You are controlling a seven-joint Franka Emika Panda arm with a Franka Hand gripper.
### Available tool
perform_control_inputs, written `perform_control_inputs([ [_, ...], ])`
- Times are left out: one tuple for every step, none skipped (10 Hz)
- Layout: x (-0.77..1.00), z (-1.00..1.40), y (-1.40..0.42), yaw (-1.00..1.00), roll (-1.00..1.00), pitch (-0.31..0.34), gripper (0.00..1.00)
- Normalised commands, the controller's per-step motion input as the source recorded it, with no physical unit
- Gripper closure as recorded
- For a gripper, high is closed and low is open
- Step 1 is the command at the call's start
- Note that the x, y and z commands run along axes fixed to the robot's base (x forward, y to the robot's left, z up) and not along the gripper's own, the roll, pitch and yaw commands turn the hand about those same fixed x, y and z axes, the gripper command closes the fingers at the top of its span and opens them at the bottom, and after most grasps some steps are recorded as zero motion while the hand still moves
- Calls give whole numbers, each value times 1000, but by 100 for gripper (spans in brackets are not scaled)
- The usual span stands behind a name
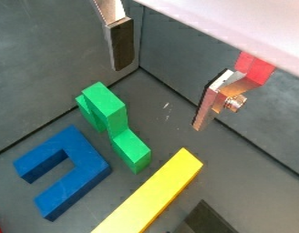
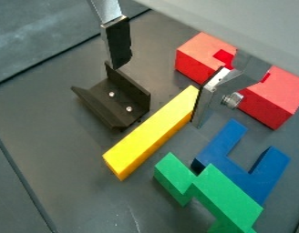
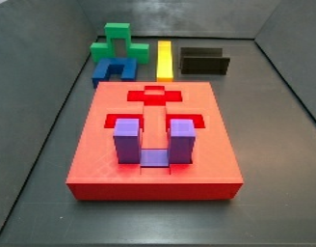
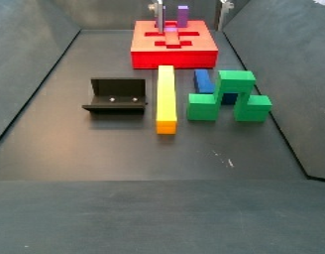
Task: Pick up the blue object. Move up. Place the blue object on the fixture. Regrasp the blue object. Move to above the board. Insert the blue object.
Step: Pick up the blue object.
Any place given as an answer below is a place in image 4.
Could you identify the blue U-shaped block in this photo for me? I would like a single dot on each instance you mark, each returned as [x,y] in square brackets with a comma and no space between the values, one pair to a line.
[205,87]

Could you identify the black angled fixture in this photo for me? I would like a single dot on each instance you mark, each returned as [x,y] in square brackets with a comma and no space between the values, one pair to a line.
[117,93]

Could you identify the yellow long bar block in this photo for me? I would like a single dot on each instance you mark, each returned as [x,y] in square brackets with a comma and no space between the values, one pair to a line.
[165,109]

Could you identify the green stepped block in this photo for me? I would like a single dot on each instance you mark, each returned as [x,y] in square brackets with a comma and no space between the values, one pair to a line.
[231,90]

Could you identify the red slotted base block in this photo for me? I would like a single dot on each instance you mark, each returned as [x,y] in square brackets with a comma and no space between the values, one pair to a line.
[183,47]

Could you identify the purple U-shaped block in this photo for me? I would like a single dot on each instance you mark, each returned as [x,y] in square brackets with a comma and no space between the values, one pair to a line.
[183,18]

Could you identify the silver side camera mount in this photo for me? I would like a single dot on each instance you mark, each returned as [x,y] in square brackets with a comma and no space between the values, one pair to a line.
[156,7]

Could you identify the silver wall bracket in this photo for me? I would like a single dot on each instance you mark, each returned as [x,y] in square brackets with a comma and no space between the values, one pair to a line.
[227,7]

